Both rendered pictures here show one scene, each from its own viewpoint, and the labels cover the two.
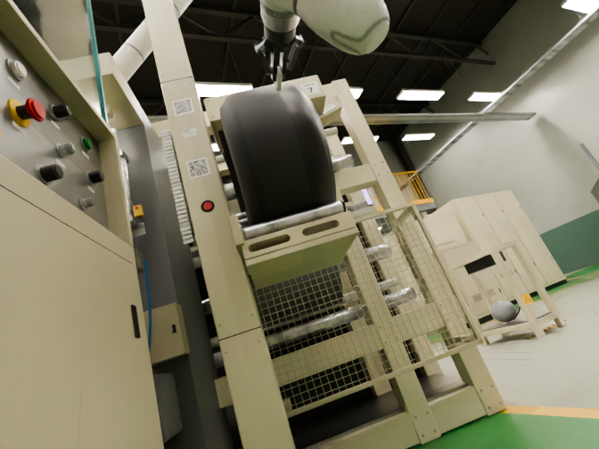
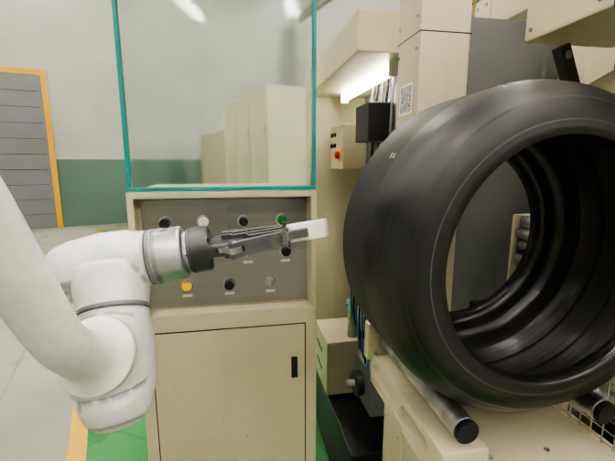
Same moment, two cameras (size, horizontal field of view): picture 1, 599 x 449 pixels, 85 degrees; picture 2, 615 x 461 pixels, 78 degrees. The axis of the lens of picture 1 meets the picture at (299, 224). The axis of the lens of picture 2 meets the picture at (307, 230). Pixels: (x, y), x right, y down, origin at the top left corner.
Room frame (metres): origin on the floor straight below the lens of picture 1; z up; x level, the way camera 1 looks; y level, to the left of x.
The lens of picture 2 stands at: (0.73, -0.73, 1.36)
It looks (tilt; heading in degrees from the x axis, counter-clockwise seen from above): 10 degrees down; 89
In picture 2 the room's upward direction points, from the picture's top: straight up
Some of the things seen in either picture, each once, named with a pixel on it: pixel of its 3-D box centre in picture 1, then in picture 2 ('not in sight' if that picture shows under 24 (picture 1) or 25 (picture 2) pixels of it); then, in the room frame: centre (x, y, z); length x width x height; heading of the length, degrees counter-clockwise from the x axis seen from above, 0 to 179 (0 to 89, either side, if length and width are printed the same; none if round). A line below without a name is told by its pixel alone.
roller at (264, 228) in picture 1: (293, 220); (420, 377); (0.99, 0.01, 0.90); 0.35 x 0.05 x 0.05; 100
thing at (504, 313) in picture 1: (499, 293); not in sight; (3.28, -1.55, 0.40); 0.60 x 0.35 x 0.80; 27
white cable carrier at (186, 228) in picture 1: (178, 185); not in sight; (1.02, 0.37, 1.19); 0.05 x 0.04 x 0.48; 10
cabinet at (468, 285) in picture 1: (463, 284); not in sight; (5.74, -2.25, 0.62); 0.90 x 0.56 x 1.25; 117
